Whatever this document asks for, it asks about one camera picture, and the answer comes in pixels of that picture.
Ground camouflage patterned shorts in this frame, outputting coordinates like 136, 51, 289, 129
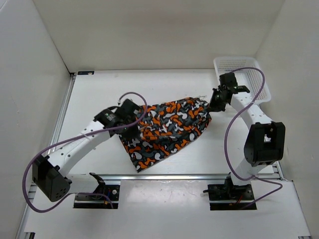
119, 97, 212, 172

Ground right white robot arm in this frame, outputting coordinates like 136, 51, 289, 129
209, 72, 286, 199

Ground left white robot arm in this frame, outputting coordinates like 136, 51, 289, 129
32, 99, 143, 202

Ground white plastic basket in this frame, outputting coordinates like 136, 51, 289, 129
213, 56, 263, 98

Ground dark blue label sticker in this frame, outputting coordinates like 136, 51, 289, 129
77, 71, 95, 75

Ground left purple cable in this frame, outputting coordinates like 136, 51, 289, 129
22, 92, 148, 214

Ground purple cable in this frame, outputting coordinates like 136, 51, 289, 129
22, 92, 148, 214
224, 67, 284, 210

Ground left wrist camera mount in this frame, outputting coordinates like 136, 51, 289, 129
115, 99, 141, 118

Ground aluminium front rail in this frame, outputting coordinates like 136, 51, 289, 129
67, 174, 282, 181

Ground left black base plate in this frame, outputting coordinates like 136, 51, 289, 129
73, 173, 120, 209

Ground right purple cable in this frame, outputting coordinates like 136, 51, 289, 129
224, 67, 284, 210

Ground left aluminium side rail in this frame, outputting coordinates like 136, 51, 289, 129
15, 72, 77, 239

